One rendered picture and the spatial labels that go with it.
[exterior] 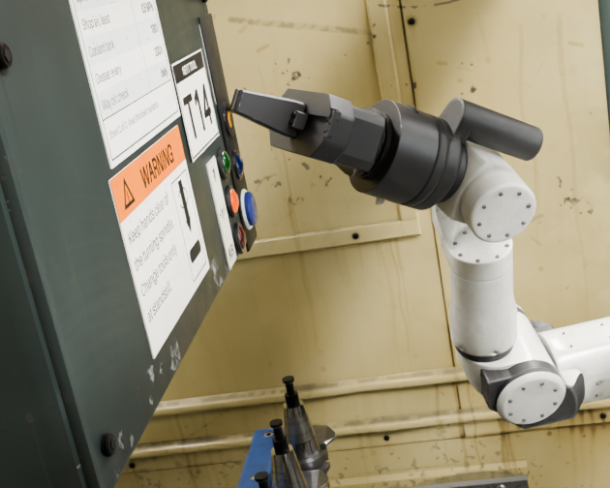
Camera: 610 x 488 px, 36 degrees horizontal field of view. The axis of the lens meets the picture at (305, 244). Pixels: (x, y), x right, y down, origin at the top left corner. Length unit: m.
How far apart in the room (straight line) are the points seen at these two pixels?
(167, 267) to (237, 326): 1.07
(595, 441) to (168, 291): 1.26
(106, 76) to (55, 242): 0.13
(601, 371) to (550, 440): 0.64
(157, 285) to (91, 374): 0.12
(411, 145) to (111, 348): 0.42
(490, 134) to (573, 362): 0.32
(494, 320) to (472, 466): 0.77
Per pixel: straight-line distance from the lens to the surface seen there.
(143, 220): 0.56
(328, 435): 1.26
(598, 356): 1.10
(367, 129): 0.81
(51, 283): 0.43
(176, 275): 0.60
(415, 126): 0.84
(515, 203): 0.88
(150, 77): 0.62
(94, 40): 0.53
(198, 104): 0.72
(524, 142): 0.91
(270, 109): 0.81
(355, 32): 1.49
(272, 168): 1.54
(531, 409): 1.06
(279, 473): 1.09
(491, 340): 1.02
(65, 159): 0.46
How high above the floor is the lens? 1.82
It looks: 17 degrees down
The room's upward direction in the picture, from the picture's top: 11 degrees counter-clockwise
